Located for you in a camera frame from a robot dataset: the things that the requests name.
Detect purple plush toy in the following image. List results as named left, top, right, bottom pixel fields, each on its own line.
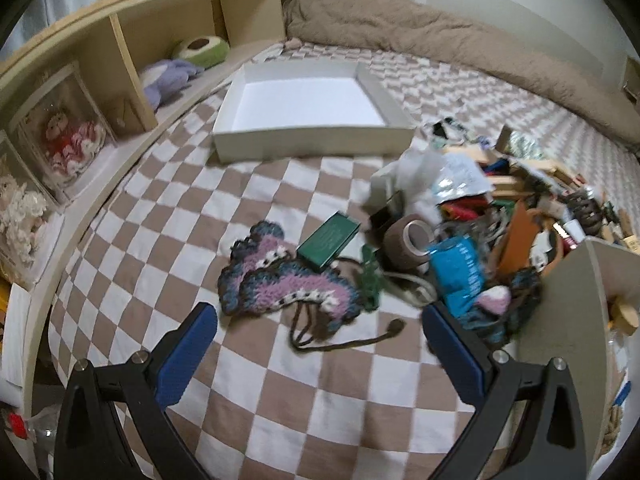
left=139, top=58, right=206, bottom=111

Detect avocado plush toy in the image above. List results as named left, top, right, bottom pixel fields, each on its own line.
left=172, top=36, right=231, bottom=69

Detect brown tape roll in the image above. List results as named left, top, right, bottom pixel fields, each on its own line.
left=384, top=214, right=436, bottom=274

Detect white cardboard box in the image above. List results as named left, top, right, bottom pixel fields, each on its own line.
left=515, top=237, right=640, bottom=480

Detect small black box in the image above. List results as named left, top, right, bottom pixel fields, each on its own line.
left=370, top=192, right=406, bottom=234

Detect dark green box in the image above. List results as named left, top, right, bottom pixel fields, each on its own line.
left=296, top=211, right=361, bottom=267

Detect brown hair claw clip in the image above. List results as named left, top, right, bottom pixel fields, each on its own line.
left=570, top=187, right=606, bottom=237

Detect wooden bedside shelf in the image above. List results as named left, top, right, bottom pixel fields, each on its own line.
left=0, top=0, right=301, bottom=411

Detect light blue paper packet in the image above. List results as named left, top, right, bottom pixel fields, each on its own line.
left=435, top=152, right=494, bottom=202

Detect white shallow box lid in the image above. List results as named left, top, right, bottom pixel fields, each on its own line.
left=211, top=58, right=416, bottom=164

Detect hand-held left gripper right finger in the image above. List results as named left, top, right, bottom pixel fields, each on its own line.
left=422, top=302, right=587, bottom=480

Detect beige quilt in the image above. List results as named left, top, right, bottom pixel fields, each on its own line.
left=282, top=0, right=640, bottom=154

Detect white headboard panel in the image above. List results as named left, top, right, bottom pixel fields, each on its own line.
left=426, top=0, right=604, bottom=79

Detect brown white checkered bed sheet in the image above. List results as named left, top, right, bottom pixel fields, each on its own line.
left=47, top=40, right=640, bottom=480

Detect white flowers in case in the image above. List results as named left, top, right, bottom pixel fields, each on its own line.
left=0, top=130, right=66, bottom=282

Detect brown leather piece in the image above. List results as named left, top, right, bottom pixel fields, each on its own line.
left=495, top=200, right=547, bottom=282

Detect dark blue knitted piece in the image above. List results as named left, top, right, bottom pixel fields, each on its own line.
left=460, top=267, right=544, bottom=349

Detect purple blue crocheted piece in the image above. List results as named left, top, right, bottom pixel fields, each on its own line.
left=217, top=220, right=407, bottom=352

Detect clear plastic bottle red cap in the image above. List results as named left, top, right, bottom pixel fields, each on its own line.
left=6, top=404, right=67, bottom=462

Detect floral fabric pouch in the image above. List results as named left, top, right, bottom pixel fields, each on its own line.
left=510, top=132, right=544, bottom=159

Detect red dressed doll clear case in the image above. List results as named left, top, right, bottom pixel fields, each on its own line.
left=10, top=62, right=119, bottom=202

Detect bright blue packet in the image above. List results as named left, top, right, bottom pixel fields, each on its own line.
left=429, top=236, right=486, bottom=317

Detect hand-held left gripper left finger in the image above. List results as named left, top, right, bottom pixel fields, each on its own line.
left=52, top=302, right=218, bottom=480

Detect green translucent hair clip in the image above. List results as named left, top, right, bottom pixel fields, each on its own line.
left=360, top=245, right=384, bottom=312

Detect white crumpled plastic wrap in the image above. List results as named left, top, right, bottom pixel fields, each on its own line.
left=395, top=149, right=446, bottom=212

